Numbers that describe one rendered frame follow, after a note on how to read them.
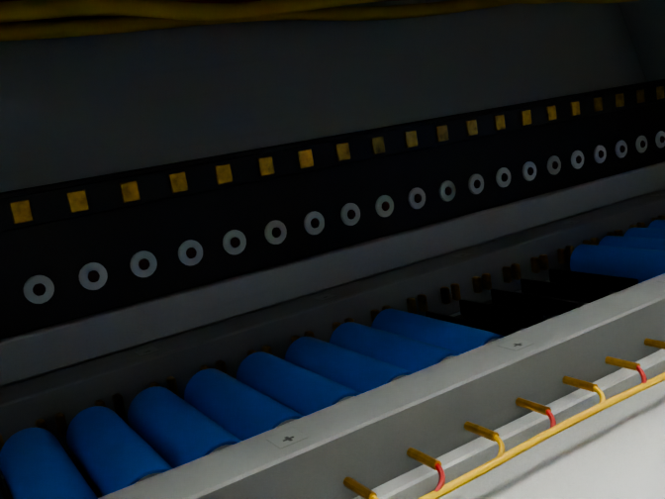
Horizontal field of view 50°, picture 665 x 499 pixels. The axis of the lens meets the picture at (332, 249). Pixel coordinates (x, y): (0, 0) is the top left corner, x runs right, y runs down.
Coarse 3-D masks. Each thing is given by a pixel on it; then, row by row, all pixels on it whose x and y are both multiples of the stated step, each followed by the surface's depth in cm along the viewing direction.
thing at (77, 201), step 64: (384, 128) 35; (448, 128) 37; (512, 128) 39; (576, 128) 42; (640, 128) 46; (0, 192) 27; (64, 192) 27; (128, 192) 28; (192, 192) 30; (256, 192) 32; (320, 192) 34; (384, 192) 35; (512, 192) 40; (0, 256) 26; (64, 256) 28; (128, 256) 29; (256, 256) 32; (0, 320) 27; (64, 320) 28
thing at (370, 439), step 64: (576, 320) 24; (640, 320) 24; (384, 384) 21; (448, 384) 20; (512, 384) 21; (576, 384) 22; (640, 384) 22; (256, 448) 18; (320, 448) 18; (384, 448) 19; (448, 448) 20
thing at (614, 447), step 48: (576, 192) 42; (624, 192) 44; (384, 240) 35; (432, 240) 37; (480, 240) 38; (192, 288) 30; (240, 288) 31; (288, 288) 32; (48, 336) 27; (96, 336) 28; (144, 336) 29; (0, 384) 26; (576, 432) 21; (624, 432) 21; (480, 480) 19; (528, 480) 19; (576, 480) 19; (624, 480) 18
